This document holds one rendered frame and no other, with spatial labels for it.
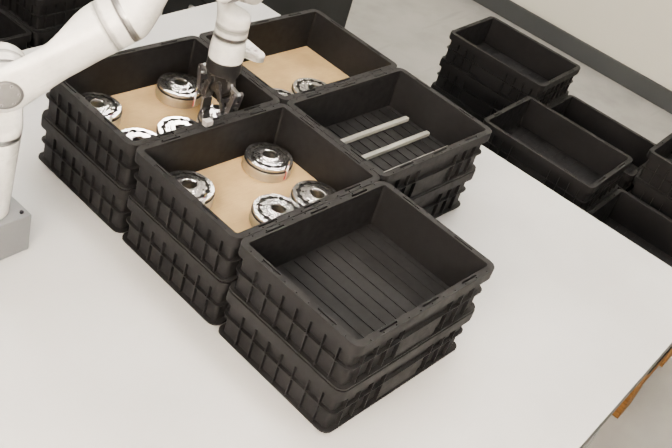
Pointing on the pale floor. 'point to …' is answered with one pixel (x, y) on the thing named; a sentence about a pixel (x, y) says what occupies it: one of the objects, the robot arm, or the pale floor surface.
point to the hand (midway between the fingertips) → (213, 112)
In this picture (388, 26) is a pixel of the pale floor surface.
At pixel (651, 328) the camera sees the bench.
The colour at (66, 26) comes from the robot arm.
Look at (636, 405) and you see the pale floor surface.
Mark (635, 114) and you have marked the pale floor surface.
